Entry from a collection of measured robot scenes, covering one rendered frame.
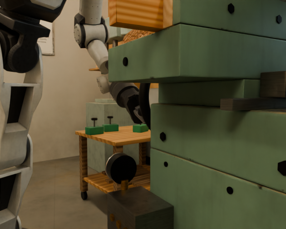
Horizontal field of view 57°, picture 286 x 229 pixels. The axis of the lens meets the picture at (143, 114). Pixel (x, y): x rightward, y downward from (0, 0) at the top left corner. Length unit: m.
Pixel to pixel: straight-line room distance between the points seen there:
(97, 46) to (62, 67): 2.34
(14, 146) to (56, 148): 2.43
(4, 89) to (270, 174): 0.77
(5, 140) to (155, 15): 0.75
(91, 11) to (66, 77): 2.35
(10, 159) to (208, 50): 0.83
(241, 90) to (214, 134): 0.07
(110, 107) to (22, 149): 1.65
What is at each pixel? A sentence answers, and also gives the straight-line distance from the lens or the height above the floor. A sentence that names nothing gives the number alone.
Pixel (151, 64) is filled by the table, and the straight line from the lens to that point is 0.36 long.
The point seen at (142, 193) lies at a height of 0.62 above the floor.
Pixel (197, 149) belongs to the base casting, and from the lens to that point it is 0.43.
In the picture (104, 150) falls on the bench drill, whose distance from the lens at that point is 2.63.
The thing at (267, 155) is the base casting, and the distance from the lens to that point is 0.34.
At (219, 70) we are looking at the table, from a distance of 0.35.
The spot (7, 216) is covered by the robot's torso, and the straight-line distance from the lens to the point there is 1.17.
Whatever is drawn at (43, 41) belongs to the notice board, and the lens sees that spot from 3.36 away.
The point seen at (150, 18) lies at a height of 0.91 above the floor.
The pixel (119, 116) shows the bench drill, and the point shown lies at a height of 0.57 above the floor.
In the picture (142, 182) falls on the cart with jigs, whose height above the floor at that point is 0.20.
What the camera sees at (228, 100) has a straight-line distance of 0.33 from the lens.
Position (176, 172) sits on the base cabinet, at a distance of 0.48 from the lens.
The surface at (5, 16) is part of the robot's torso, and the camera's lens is 0.92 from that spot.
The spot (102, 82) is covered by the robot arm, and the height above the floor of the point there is 0.85.
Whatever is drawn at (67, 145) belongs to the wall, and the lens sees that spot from 3.47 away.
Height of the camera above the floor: 0.82
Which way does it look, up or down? 5 degrees down
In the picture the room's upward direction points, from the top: straight up
